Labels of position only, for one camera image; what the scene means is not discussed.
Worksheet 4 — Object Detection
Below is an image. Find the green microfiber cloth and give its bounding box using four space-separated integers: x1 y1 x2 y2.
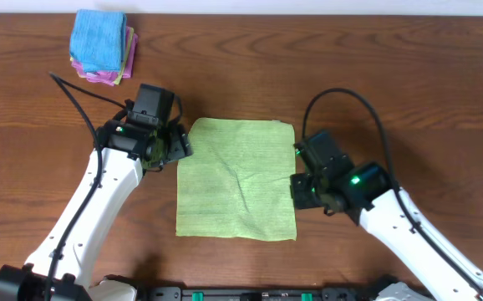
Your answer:
175 118 297 242

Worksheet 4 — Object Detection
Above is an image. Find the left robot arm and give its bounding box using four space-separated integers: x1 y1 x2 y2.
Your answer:
0 120 192 301

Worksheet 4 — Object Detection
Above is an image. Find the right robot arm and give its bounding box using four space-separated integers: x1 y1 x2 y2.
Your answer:
291 162 483 300

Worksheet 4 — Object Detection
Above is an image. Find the pink folded cloth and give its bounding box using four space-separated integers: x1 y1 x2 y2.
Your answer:
71 26 140 87

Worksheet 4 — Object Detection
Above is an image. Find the yellow-green folded cloth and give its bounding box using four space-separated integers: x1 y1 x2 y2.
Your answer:
69 28 135 86

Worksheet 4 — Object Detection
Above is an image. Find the blue folded cloth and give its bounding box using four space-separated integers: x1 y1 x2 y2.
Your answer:
69 9 127 73

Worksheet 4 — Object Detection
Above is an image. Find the right black cable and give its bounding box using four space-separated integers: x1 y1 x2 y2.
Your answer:
302 87 483 301

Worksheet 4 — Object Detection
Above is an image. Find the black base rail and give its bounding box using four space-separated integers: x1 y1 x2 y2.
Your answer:
142 287 374 301

